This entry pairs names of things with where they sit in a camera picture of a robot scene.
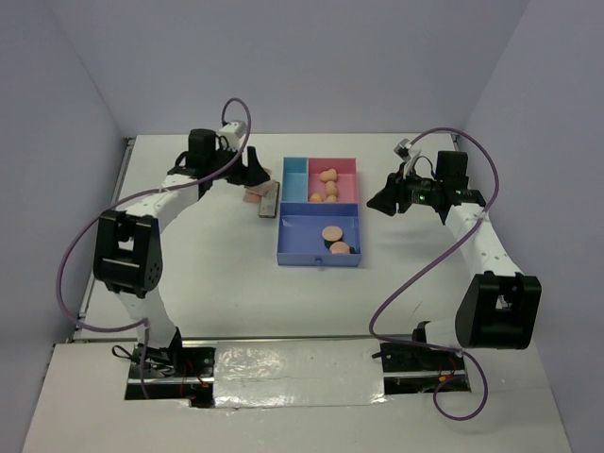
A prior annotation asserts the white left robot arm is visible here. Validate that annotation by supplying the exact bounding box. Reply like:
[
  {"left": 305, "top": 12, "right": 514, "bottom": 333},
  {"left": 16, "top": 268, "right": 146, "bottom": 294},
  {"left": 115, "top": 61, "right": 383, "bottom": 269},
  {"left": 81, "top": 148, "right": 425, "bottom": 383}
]
[{"left": 93, "top": 121, "right": 270, "bottom": 377}]

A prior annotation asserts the patterned eyeshadow palette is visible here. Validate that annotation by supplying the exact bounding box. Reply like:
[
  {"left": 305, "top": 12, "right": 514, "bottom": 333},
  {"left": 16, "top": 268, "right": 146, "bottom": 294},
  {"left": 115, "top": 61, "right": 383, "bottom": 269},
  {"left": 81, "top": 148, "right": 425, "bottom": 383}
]
[{"left": 247, "top": 180, "right": 275, "bottom": 196}]

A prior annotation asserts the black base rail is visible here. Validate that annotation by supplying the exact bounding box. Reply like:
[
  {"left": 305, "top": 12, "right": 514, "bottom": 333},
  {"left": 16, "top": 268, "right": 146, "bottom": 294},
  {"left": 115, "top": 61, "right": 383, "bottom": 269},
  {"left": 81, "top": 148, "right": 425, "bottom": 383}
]
[{"left": 112, "top": 339, "right": 470, "bottom": 409}]

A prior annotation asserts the pink round powder puff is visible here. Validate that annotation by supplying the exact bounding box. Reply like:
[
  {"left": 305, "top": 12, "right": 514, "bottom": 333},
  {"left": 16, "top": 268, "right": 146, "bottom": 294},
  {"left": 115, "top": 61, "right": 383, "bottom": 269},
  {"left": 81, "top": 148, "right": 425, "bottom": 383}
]
[{"left": 322, "top": 226, "right": 344, "bottom": 242}]

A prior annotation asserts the tan gourd-shaped makeup sponge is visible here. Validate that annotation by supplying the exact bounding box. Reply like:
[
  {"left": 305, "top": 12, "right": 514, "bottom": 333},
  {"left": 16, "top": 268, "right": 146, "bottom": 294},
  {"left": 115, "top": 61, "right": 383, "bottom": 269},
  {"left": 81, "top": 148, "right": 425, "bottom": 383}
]
[{"left": 325, "top": 180, "right": 339, "bottom": 198}]

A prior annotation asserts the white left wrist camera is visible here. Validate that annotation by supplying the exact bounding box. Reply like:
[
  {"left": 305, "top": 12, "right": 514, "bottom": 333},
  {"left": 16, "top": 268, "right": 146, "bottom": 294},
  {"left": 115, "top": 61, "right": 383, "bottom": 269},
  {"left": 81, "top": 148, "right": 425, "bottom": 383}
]
[{"left": 217, "top": 121, "right": 247, "bottom": 149}]

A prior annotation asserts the silver tape covered panel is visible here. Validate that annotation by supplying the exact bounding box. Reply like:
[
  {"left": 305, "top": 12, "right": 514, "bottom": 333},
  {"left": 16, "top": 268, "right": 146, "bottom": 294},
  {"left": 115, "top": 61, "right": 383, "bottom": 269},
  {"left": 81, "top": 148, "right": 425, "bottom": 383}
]
[{"left": 213, "top": 339, "right": 386, "bottom": 409}]

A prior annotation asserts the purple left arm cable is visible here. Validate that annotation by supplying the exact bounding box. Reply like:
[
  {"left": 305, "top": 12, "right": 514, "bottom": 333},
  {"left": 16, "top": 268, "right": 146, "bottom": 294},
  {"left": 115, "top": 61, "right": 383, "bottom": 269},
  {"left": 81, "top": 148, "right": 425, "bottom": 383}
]
[{"left": 57, "top": 97, "right": 252, "bottom": 400}]

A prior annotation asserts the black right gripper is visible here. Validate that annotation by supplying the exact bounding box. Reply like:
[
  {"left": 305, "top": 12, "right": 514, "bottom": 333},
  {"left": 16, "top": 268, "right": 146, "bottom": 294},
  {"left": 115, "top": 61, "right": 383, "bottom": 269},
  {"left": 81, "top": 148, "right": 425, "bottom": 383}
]
[{"left": 367, "top": 161, "right": 444, "bottom": 216}]

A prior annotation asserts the three-colour compartment organizer tray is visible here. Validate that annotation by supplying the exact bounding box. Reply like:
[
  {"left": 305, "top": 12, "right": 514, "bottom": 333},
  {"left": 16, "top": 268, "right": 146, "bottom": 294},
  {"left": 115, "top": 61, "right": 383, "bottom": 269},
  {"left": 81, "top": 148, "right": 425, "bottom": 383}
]
[{"left": 277, "top": 157, "right": 362, "bottom": 268}]

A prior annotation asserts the aluminium table edge rail left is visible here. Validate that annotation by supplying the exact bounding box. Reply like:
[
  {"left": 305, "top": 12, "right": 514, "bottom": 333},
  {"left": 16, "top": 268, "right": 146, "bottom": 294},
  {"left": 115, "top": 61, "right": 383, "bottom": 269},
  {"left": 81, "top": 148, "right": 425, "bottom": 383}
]
[{"left": 55, "top": 138, "right": 141, "bottom": 334}]

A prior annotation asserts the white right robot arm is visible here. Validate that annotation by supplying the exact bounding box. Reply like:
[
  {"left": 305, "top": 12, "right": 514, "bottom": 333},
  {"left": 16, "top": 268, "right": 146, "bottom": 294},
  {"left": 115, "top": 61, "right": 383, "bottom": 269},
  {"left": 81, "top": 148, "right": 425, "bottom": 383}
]
[{"left": 367, "top": 151, "right": 542, "bottom": 369}]

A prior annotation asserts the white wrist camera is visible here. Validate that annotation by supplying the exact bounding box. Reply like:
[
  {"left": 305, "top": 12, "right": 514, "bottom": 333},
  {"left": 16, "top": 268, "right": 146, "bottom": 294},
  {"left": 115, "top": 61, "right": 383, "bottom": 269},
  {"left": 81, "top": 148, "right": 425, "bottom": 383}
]
[
  {"left": 217, "top": 121, "right": 247, "bottom": 149},
  {"left": 394, "top": 139, "right": 421, "bottom": 178}
]

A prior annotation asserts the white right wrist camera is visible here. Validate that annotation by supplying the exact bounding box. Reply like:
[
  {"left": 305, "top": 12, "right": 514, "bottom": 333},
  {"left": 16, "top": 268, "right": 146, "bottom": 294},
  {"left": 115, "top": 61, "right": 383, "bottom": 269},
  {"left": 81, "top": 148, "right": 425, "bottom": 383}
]
[{"left": 394, "top": 139, "right": 421, "bottom": 178}]

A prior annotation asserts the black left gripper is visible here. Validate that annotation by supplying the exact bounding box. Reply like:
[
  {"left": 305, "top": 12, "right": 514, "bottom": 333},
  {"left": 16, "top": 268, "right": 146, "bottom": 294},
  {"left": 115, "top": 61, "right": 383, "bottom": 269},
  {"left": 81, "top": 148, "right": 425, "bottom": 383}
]
[{"left": 208, "top": 143, "right": 270, "bottom": 188}]

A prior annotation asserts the pink blush palette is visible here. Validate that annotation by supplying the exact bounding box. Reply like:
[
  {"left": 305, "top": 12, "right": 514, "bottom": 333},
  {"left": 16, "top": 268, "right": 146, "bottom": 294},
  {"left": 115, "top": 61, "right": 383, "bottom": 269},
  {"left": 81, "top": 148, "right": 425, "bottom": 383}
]
[{"left": 243, "top": 191, "right": 261, "bottom": 204}]

